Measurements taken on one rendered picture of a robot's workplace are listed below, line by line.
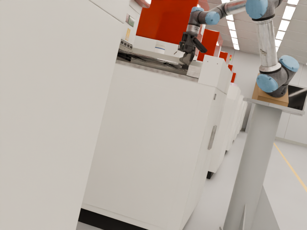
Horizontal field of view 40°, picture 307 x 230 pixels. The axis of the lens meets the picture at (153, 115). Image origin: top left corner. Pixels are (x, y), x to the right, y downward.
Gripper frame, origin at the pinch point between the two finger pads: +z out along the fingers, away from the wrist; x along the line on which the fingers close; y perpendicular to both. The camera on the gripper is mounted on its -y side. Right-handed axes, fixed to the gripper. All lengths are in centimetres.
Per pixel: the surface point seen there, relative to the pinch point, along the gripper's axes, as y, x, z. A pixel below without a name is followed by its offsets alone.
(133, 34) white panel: 28.0, -25.3, -12.1
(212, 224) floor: -38, 13, 92
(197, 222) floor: -27, 12, 92
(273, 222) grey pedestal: -62, 38, 78
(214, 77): 15, 52, 5
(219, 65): 15, 53, -1
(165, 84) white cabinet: 35, 43, 14
